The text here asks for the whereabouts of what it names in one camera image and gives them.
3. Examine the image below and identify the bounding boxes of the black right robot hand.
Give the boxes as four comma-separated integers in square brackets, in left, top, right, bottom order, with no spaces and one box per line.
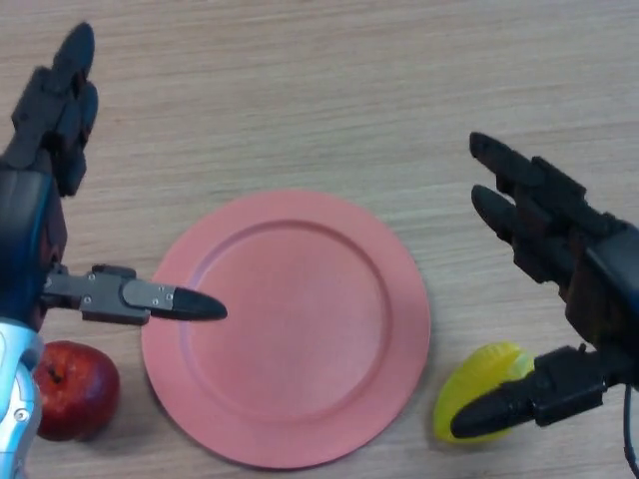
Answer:
[450,131,639,440]

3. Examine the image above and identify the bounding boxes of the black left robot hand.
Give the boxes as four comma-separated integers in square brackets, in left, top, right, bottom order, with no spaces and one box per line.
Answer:
[0,22,229,333]

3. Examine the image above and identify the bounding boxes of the yellow starfruit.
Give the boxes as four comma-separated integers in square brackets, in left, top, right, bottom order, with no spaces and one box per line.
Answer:
[432,340,536,444]

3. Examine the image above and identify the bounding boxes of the pink round plate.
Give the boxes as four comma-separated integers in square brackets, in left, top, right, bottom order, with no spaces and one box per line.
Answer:
[141,190,431,470]

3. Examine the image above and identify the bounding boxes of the red apple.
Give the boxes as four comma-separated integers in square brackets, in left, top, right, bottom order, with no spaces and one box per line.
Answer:
[34,340,121,442]

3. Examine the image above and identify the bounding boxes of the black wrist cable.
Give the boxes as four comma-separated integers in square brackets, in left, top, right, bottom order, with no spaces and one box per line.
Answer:
[622,383,639,475]

